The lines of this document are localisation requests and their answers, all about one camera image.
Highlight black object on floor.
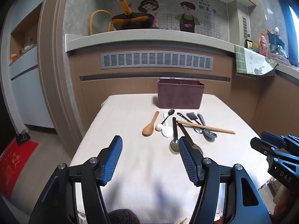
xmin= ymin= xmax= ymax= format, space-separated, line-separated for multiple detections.
xmin=16 ymin=133 xmax=31 ymax=144

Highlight green checkered towel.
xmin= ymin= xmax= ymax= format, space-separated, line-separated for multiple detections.
xmin=234 ymin=44 xmax=279 ymax=78

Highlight grey vent grille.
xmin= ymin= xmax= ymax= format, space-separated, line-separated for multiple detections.
xmin=100 ymin=51 xmax=214 ymax=71

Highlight white wall vent panel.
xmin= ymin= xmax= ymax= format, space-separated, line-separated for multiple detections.
xmin=242 ymin=16 xmax=248 ymax=39

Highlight black countertop rack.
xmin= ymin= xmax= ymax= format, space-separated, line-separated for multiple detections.
xmin=267 ymin=28 xmax=286 ymax=50

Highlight steel spoon with black handle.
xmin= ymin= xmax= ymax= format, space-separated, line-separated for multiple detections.
xmin=170 ymin=117 xmax=180 ymax=153

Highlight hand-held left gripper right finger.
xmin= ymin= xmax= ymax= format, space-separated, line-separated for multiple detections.
xmin=178 ymin=136 xmax=272 ymax=224

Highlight dark fuzzy object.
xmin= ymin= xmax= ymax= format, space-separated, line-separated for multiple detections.
xmin=108 ymin=209 xmax=141 ymax=224

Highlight wooden chopstick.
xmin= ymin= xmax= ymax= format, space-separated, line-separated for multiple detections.
xmin=177 ymin=121 xmax=235 ymax=135
xmin=178 ymin=120 xmax=235 ymax=133

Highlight red chili bottle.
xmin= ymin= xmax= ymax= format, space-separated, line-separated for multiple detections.
xmin=259 ymin=33 xmax=269 ymax=57

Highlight grey-blue plastic spoon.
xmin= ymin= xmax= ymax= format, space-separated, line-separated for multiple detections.
xmin=197 ymin=113 xmax=218 ymax=141

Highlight dark pan with orange handle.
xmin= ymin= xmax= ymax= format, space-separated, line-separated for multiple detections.
xmin=112 ymin=0 xmax=153 ymax=31

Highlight cartoon wall sticker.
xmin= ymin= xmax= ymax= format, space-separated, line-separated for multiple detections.
xmin=130 ymin=0 xmax=222 ymax=40

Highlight maroon plastic utensil holder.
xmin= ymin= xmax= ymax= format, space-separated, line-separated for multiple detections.
xmin=157 ymin=77 xmax=205 ymax=110

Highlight grey stone countertop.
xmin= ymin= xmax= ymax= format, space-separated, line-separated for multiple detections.
xmin=65 ymin=29 xmax=299 ymax=75

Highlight glass lid with orange rim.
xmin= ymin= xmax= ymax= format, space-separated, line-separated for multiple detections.
xmin=91 ymin=10 xmax=113 ymax=35

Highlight steel spoon with slotted handle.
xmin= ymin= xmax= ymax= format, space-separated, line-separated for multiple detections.
xmin=177 ymin=112 xmax=204 ymax=155

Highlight wooden spoon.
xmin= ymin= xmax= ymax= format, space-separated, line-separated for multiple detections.
xmin=142 ymin=111 xmax=160 ymax=137

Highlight steel spoon with grey handle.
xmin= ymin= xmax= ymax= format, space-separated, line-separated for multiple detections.
xmin=186 ymin=112 xmax=204 ymax=134

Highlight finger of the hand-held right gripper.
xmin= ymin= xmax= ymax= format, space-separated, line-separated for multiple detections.
xmin=260 ymin=131 xmax=299 ymax=147
xmin=250 ymin=137 xmax=281 ymax=157

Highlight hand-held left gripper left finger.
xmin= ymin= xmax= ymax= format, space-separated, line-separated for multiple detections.
xmin=28 ymin=135 xmax=123 ymax=224

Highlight pink striped cloth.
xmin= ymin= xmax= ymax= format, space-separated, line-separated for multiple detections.
xmin=270 ymin=53 xmax=293 ymax=66

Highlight white ceramic spoon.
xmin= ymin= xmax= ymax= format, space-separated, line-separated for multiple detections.
xmin=162 ymin=112 xmax=174 ymax=137

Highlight red floor mat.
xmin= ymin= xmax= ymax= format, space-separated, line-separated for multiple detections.
xmin=0 ymin=140 xmax=39 ymax=201

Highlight window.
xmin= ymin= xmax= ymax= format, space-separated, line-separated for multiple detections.
xmin=288 ymin=5 xmax=299 ymax=67

